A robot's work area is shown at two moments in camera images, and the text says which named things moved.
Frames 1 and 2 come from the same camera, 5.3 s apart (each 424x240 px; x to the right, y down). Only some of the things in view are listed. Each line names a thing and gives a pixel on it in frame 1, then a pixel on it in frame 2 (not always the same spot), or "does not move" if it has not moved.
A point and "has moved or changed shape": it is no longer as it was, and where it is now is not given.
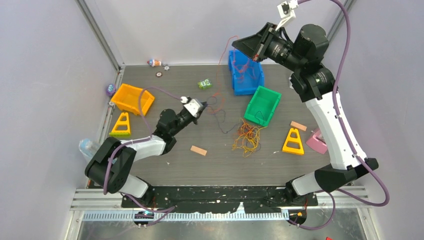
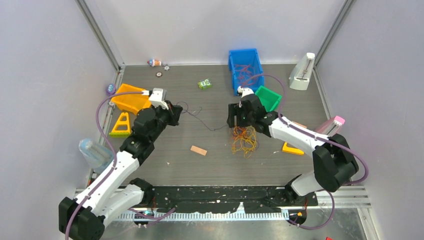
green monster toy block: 204,84 does not move
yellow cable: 247,138 does not move
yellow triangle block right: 291,150 does not move
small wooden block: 198,150 does not move
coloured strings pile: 218,93 has moved or changed shape
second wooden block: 298,126 does not move
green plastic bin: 261,105 does not move
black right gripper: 257,45 -> 235,109
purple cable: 217,118 -> 183,107
